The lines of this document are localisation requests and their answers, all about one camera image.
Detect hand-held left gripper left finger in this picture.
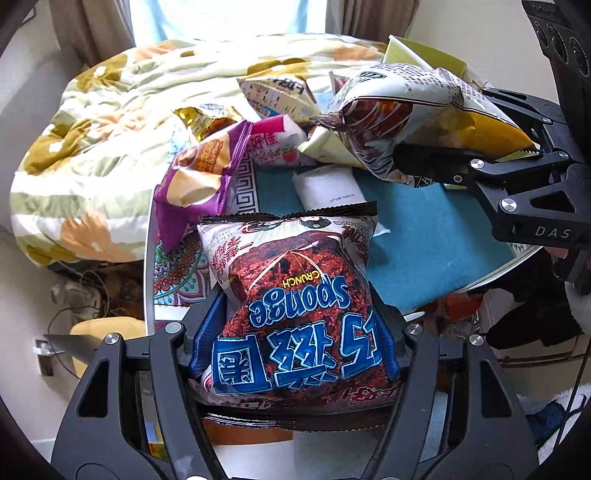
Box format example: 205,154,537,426
51,288,228,480

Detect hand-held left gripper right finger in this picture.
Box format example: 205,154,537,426
360,295,541,480

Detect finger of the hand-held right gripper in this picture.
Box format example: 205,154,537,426
394,143,584,241
481,85,571,155

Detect white and yellow snack bag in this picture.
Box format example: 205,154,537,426
309,62,539,190

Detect chocolate sponge snack bag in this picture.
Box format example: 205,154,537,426
196,200,403,433

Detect green and white cardboard box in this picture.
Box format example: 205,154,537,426
383,34,485,93

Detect teal patterned tablecloth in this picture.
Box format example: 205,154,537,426
152,152,542,306

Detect white tissue packet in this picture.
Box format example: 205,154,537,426
292,167,366,214

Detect pale green snack bag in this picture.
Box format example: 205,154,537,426
298,127,370,169

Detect dark cloth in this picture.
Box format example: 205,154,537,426
485,258,587,352

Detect purple snack bag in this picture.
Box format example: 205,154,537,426
152,120,254,254

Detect pink and white snack packet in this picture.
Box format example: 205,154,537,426
245,115,319,169

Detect beige curtain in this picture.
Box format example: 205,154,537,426
323,0,419,38
48,0,136,65

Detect white and blue snack bag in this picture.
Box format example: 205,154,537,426
236,74,320,125

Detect gold patterned snack bag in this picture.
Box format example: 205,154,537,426
173,106,243,141

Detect floral quilt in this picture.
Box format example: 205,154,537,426
9,34,389,269

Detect tangled floor cables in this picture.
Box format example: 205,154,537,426
46,268,153,374

